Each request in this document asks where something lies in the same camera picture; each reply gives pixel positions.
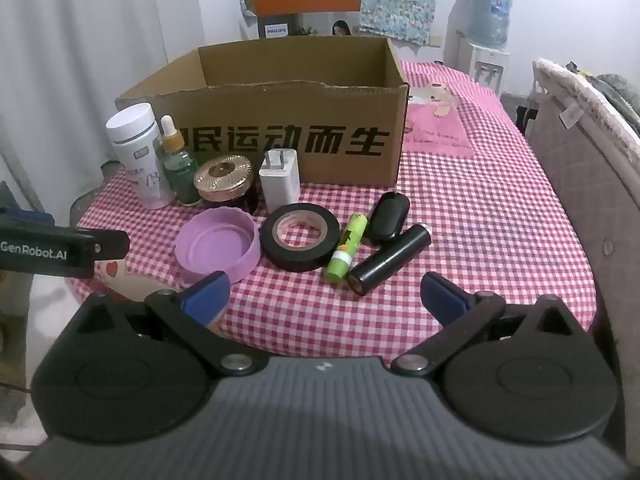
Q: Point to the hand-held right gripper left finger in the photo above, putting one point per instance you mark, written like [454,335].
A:
[207,294]

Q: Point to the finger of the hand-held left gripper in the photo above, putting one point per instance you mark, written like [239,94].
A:
[27,217]
[112,249]

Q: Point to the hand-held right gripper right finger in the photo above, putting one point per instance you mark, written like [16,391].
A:
[442,300]

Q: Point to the purple round lid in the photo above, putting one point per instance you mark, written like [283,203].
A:
[215,250]

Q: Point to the black cylinder tube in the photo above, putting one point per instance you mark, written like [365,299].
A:
[385,260]

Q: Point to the black tape roll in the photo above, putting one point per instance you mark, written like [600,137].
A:
[272,250]

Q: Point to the white plastic bottle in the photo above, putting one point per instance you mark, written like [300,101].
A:
[137,160]

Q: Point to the black oval case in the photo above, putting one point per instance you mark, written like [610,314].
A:
[387,217]

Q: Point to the green tube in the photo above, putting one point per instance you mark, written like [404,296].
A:
[345,250]

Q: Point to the gold-lidded cream jar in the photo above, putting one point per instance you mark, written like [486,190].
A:
[222,175]

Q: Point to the white charger plug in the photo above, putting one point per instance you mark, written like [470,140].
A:
[280,185]

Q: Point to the brown cardboard box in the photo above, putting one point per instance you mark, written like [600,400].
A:
[325,110]

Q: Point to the pink checked tablecloth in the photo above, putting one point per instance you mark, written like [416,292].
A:
[475,220]

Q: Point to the white curtain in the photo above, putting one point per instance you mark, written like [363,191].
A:
[75,60]

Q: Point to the padded headboard chair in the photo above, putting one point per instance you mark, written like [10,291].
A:
[585,200]

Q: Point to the white water dispenser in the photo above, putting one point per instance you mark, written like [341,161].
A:
[480,65]

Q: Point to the white fluffy blanket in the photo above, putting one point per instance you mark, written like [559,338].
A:
[565,90]

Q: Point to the grey-green blanket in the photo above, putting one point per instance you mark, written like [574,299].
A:
[617,90]

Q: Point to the floral wall cloth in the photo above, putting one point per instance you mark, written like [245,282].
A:
[400,0]

